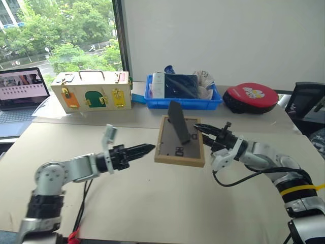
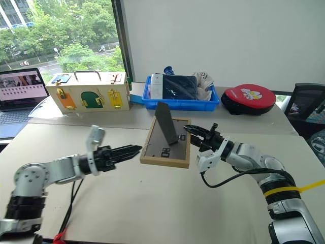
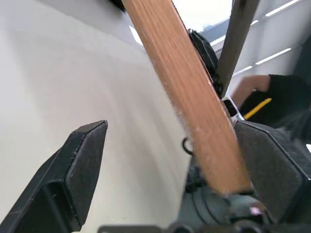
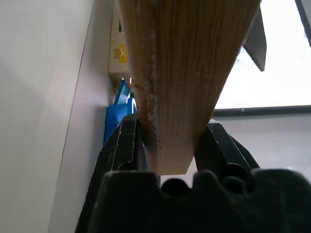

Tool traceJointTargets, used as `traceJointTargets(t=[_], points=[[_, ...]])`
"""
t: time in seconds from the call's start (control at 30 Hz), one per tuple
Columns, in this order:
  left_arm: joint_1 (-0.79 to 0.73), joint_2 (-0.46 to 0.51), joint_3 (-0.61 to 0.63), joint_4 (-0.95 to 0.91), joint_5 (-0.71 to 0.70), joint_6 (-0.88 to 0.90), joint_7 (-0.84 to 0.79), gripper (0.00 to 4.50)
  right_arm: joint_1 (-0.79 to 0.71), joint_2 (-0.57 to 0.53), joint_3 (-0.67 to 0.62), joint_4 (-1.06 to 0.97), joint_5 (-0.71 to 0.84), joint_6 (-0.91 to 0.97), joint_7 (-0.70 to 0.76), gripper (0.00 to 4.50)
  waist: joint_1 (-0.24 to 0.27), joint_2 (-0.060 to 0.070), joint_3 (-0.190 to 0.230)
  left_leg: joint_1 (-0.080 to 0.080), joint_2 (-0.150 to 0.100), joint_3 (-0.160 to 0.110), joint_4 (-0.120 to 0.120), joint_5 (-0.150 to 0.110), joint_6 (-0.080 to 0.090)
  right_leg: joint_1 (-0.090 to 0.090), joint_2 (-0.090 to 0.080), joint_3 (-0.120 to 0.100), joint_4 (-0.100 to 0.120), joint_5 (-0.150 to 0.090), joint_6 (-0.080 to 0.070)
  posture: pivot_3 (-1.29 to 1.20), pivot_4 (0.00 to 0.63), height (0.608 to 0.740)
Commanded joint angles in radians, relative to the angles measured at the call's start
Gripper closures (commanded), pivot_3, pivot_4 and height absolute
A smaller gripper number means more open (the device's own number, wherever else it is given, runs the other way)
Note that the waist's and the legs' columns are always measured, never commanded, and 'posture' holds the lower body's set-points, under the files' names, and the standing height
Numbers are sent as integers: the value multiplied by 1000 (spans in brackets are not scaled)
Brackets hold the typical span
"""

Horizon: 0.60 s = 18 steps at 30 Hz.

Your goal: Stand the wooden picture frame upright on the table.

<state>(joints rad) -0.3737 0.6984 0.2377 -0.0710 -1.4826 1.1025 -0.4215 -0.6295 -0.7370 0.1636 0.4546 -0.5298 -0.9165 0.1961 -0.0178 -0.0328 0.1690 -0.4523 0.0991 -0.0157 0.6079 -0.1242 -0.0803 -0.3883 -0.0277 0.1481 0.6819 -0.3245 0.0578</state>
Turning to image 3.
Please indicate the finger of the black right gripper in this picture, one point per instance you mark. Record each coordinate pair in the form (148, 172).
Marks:
(205, 52)

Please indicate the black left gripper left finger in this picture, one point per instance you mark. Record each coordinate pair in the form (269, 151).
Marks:
(60, 177)

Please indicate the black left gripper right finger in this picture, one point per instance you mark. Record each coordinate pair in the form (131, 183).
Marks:
(274, 170)

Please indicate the wooden plank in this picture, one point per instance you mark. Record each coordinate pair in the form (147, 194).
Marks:
(184, 92)

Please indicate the white ceiling light strip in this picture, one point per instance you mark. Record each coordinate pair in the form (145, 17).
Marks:
(243, 70)
(273, 56)
(283, 8)

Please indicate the dark ribbed robot body part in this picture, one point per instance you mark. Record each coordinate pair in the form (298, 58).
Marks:
(213, 206)

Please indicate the person in black shirt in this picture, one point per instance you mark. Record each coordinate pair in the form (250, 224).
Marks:
(289, 99)

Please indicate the grey metal post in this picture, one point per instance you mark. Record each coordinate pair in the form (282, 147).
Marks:
(236, 41)

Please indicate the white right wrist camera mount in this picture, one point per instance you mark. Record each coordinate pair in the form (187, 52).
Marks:
(231, 108)

